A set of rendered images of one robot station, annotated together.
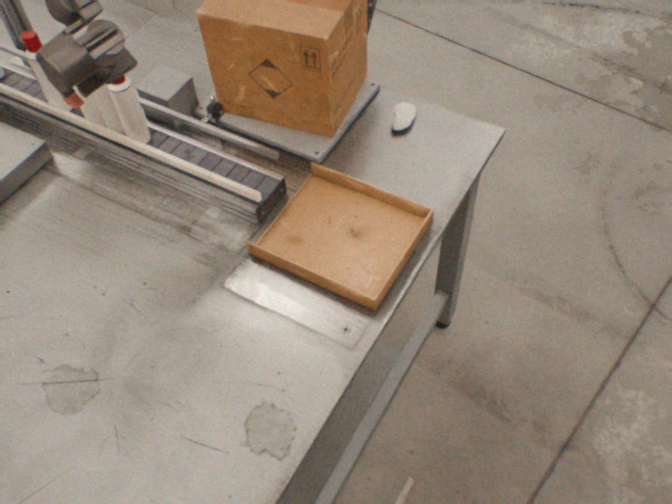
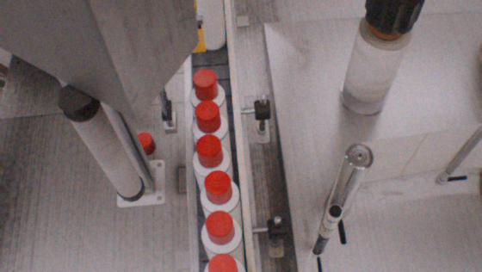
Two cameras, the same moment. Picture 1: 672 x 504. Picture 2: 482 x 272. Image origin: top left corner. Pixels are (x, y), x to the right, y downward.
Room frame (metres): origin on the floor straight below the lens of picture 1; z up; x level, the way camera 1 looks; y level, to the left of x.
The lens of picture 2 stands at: (1.63, 1.16, 1.59)
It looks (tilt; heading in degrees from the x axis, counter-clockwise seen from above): 61 degrees down; 234
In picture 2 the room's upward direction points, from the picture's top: 3 degrees counter-clockwise
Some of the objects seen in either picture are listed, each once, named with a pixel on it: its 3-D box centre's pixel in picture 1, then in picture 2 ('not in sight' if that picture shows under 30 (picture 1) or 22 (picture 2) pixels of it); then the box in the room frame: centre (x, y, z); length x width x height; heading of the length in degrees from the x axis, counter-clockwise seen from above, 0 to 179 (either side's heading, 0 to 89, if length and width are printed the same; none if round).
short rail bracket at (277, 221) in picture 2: not in sight; (266, 231); (1.48, 1.00, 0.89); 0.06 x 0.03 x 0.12; 147
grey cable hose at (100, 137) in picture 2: not in sight; (108, 151); (1.61, 0.90, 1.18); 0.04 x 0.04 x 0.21
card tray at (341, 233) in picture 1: (341, 231); not in sight; (0.89, -0.01, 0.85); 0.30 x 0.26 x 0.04; 57
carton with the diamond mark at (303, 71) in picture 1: (289, 46); not in sight; (1.34, 0.07, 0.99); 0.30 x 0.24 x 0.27; 66
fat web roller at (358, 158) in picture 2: not in sight; (347, 183); (1.36, 1.04, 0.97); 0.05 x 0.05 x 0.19
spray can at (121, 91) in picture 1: (127, 104); not in sight; (1.18, 0.43, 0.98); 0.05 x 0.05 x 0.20
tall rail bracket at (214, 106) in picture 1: (213, 130); not in sight; (1.16, 0.25, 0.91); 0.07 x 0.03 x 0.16; 147
